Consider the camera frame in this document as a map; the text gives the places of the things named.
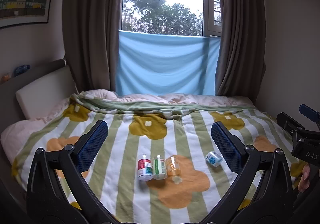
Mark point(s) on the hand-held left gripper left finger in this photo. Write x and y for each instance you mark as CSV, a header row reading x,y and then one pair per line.
x,y
93,146

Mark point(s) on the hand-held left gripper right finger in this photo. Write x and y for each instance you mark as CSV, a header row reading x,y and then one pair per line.
x,y
226,149

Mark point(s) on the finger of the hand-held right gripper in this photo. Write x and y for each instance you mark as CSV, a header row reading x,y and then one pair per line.
x,y
288,123
309,111

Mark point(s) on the person's right hand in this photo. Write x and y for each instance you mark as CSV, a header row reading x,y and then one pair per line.
x,y
304,178

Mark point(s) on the small white blue-label jar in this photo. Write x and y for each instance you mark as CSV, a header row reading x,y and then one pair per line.
x,y
214,158

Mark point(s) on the red label white bottle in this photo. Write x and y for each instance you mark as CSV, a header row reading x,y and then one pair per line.
x,y
144,167

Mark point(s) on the green label white bottle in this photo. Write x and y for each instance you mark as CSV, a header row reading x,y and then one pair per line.
x,y
159,167

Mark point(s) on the flower print striped blanket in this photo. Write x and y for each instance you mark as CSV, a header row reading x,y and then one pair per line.
x,y
150,189

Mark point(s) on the white bed cushion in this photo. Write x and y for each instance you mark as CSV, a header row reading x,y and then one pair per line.
x,y
42,94

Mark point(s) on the brown curtain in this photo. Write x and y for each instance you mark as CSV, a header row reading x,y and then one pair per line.
x,y
92,26
241,34

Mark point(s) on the light blue hanging cloth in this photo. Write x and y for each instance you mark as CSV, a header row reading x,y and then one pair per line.
x,y
166,64

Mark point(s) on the blue plastic bottle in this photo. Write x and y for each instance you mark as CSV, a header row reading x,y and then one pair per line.
x,y
22,69

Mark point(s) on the small orange item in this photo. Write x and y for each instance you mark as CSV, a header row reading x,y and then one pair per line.
x,y
6,78

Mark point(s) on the white window frame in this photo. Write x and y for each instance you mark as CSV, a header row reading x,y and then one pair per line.
x,y
208,9

